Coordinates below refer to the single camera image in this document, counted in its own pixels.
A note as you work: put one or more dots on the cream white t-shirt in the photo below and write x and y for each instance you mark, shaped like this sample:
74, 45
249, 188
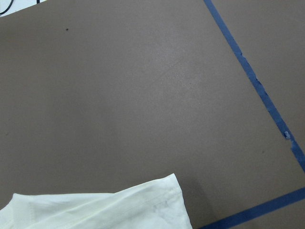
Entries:
156, 204

